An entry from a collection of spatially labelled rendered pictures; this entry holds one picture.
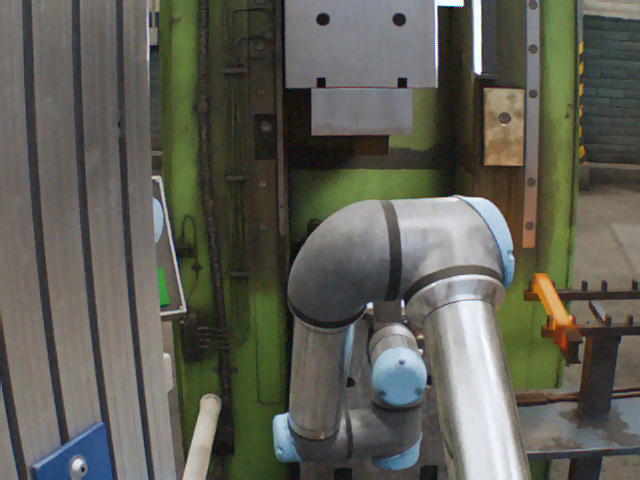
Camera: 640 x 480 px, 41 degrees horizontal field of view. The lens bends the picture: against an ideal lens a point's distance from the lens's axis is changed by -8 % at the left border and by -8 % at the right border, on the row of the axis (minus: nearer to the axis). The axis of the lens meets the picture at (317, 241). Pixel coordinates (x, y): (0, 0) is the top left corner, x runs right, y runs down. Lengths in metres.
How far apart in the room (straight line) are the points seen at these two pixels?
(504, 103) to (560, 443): 0.73
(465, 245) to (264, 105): 1.01
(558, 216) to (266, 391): 0.79
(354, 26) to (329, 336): 0.84
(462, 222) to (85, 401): 0.55
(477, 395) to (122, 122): 0.49
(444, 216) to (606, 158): 6.88
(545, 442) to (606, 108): 6.16
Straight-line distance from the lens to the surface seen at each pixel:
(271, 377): 2.10
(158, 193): 1.80
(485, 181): 1.99
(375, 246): 0.98
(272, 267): 2.01
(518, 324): 2.10
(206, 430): 1.97
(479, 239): 1.01
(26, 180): 0.52
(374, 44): 1.78
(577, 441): 1.82
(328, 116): 1.79
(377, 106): 1.79
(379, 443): 1.32
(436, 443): 1.97
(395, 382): 1.27
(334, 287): 1.00
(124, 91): 0.59
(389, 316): 1.43
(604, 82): 7.79
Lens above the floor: 1.55
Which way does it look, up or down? 16 degrees down
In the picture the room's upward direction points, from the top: 1 degrees counter-clockwise
